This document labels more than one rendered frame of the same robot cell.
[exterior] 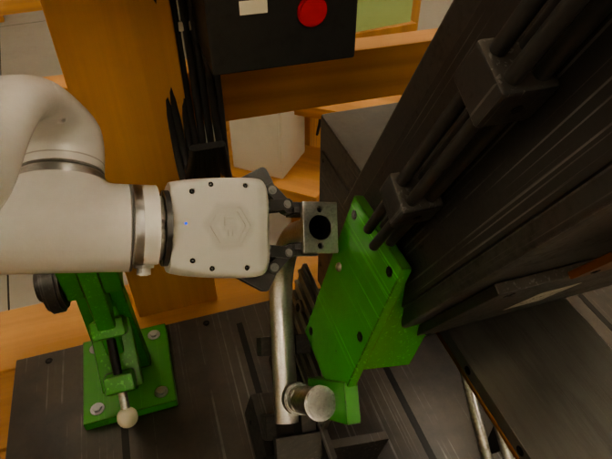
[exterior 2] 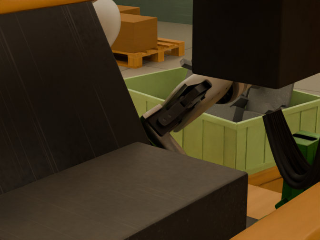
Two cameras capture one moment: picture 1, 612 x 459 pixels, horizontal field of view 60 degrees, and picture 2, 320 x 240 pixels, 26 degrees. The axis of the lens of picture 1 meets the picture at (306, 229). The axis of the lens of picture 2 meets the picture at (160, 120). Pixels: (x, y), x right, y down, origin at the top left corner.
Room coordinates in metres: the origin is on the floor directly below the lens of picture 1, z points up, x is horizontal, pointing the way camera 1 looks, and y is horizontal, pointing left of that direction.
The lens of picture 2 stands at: (1.27, -0.53, 1.55)
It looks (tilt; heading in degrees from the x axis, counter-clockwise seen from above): 18 degrees down; 147
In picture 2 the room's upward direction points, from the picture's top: straight up
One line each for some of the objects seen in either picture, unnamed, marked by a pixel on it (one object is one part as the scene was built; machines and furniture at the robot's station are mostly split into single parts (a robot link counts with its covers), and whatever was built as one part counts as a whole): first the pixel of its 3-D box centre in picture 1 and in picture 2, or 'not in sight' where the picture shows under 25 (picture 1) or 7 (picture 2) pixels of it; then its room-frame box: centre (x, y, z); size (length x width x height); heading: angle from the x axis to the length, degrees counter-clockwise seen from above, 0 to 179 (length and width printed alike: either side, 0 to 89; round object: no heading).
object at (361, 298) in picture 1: (376, 299); not in sight; (0.39, -0.08, 1.17); 0.13 x 0.12 x 0.20; 108
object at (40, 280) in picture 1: (50, 284); not in sight; (0.46, 0.32, 1.12); 0.07 x 0.03 x 0.08; 18
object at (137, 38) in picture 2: not in sight; (115, 33); (-5.04, 2.99, 0.22); 1.20 x 0.81 x 0.44; 19
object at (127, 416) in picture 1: (124, 402); not in sight; (0.39, 0.25, 0.96); 0.06 x 0.03 x 0.06; 18
